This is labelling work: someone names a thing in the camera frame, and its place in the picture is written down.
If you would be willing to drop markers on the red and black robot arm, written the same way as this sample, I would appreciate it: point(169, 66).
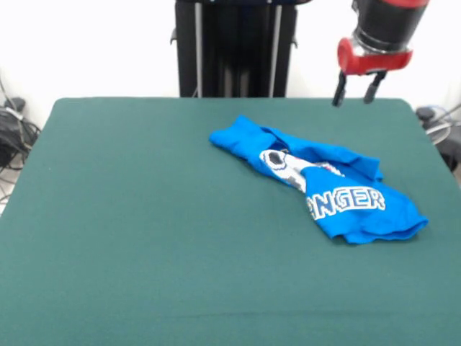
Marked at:
point(389, 21)

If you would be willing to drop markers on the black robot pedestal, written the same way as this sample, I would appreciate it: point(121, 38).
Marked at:
point(234, 47)

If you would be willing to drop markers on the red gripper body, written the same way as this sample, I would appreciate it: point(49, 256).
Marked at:
point(374, 63)

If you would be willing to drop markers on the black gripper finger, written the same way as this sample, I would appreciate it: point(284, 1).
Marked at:
point(339, 90)
point(371, 88)

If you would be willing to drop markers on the dark green table cloth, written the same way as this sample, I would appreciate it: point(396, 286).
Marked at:
point(108, 252)

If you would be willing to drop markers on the blue shirt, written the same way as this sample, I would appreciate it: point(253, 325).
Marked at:
point(360, 220)

